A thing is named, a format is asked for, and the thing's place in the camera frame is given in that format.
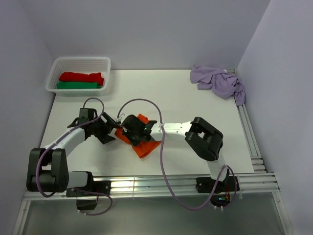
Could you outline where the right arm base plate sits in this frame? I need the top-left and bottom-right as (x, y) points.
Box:
(195, 176), (240, 194)

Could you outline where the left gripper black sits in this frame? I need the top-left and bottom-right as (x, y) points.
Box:
(89, 113), (123, 144)

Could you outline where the white plastic basket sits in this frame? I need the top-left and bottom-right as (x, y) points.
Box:
(45, 56), (111, 96)

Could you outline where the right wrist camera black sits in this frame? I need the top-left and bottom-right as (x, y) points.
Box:
(121, 114), (157, 135)

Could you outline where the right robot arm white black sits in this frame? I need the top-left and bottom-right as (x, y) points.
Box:
(121, 115), (229, 191)

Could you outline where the red rolled t shirt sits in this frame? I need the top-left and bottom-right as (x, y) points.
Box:
(59, 72), (105, 86)

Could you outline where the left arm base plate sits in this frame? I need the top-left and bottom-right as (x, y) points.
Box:
(66, 181), (111, 197)

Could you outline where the aluminium rail frame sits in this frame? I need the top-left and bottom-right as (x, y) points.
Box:
(13, 70), (294, 235)

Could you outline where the lilac t shirt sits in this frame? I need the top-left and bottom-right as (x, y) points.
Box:
(190, 66), (245, 106)

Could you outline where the orange t shirt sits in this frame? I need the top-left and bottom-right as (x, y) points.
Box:
(114, 128), (161, 159)

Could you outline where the green rolled t shirt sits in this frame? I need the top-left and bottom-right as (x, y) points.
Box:
(57, 81), (102, 89)

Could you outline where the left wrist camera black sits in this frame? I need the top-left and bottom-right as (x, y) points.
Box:
(68, 108), (98, 128)

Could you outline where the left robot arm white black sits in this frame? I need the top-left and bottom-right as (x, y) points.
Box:
(26, 108), (122, 197)

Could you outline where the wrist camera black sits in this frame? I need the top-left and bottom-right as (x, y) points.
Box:
(121, 114), (157, 135)
(68, 108), (98, 128)

